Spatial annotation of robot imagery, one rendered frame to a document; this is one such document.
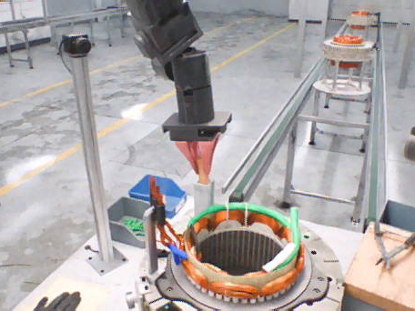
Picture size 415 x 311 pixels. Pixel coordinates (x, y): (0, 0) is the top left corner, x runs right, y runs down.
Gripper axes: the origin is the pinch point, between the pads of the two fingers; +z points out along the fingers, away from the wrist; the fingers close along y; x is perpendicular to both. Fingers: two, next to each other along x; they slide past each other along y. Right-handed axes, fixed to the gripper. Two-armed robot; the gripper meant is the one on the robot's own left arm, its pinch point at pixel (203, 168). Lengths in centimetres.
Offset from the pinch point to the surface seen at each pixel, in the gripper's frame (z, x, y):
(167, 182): 34, -55, 32
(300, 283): 12.1, 12.0, -16.9
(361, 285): 16.9, 6.2, -26.2
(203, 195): 4.5, 1.5, 0.0
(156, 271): 9.6, 15.4, 4.1
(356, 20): 25, -414, -59
